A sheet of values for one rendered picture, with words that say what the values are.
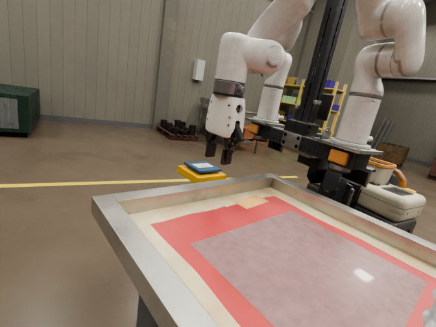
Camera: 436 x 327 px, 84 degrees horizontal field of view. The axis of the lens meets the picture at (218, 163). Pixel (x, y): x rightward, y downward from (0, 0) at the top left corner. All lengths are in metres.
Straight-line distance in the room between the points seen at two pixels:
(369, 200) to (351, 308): 1.04
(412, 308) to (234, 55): 0.56
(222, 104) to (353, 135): 0.47
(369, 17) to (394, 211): 0.89
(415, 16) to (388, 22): 0.05
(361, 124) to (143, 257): 0.74
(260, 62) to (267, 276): 0.44
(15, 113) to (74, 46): 2.30
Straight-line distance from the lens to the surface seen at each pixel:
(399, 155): 9.01
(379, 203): 1.45
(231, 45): 0.60
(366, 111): 0.89
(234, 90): 0.59
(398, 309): 0.52
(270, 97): 1.17
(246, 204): 0.67
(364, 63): 0.91
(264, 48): 0.61
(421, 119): 12.08
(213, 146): 0.66
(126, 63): 6.73
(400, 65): 0.86
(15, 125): 5.04
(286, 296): 0.43
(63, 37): 6.65
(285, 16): 0.72
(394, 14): 0.84
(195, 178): 0.81
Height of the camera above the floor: 1.23
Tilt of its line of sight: 16 degrees down
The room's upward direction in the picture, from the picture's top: 10 degrees clockwise
